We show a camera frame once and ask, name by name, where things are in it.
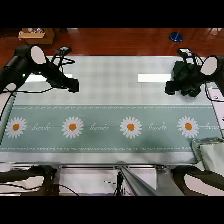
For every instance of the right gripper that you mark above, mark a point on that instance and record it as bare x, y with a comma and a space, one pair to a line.
170, 88

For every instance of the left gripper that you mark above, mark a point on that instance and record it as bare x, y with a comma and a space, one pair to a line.
72, 85

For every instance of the dark green T-shirt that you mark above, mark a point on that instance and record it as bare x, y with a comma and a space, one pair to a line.
187, 79

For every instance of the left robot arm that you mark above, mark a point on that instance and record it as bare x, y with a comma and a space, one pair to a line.
20, 63

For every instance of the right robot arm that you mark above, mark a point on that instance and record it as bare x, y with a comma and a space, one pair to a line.
210, 65

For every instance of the blue round disc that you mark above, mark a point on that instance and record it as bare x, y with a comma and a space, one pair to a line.
176, 36

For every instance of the brown cardboard box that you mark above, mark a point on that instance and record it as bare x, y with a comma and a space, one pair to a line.
36, 36

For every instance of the pale green cloth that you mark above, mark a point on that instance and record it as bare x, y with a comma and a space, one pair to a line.
210, 151

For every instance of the small black stand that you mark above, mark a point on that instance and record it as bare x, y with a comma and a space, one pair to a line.
118, 185

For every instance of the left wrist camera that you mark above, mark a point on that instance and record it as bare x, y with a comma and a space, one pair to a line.
62, 50

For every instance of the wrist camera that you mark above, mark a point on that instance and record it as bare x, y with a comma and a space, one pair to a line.
62, 50
185, 52

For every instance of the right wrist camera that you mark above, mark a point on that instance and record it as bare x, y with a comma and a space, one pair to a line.
185, 52

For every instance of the silver frame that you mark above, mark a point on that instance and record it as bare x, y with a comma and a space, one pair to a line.
140, 186

